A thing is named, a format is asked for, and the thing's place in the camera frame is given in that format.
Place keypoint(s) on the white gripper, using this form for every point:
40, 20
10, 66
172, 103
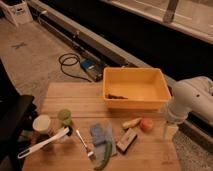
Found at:
170, 130

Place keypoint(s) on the wooden block eraser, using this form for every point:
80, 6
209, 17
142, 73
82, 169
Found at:
127, 139

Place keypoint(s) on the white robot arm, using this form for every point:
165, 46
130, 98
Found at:
193, 94

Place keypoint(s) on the yellow plastic tray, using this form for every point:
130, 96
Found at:
145, 88

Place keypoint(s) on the dark object in tray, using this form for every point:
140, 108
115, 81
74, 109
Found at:
110, 96

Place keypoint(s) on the orange toy fruit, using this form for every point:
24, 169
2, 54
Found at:
146, 124

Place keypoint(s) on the pale yellow toy vegetable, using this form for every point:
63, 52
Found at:
131, 123

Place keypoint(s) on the green chili pepper toy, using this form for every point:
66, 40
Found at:
107, 155

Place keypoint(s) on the blue grey cloth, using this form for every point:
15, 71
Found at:
100, 136

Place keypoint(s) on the blue black device on floor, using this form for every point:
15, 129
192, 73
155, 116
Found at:
92, 69

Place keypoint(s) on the white plastic spatula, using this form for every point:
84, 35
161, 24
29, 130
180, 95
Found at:
65, 131

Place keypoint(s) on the green lidded cup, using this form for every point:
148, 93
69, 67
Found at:
64, 116

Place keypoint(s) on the white lidded jar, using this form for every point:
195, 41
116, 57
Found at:
42, 125

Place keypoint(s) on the black chair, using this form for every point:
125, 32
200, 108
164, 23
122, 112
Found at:
16, 114

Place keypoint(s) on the white cardboard box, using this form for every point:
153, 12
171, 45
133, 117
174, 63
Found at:
17, 14

